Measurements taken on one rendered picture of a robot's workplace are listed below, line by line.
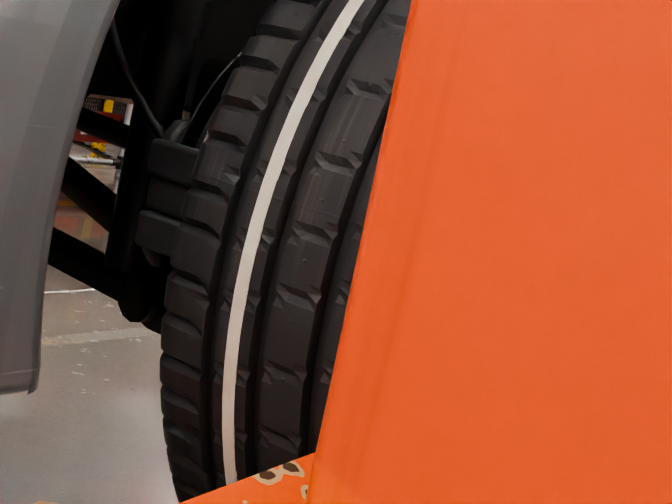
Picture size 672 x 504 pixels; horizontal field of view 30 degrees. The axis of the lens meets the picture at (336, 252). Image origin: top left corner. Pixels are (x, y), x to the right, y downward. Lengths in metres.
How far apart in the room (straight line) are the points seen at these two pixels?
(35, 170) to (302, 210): 0.17
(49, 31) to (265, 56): 0.13
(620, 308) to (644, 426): 0.03
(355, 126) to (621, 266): 0.39
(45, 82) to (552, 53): 0.45
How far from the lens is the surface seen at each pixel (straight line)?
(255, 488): 0.48
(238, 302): 0.77
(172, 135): 1.07
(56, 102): 0.79
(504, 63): 0.39
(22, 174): 0.78
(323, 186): 0.73
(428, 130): 0.40
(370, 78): 0.75
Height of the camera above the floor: 1.00
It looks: 9 degrees down
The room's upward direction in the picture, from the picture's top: 12 degrees clockwise
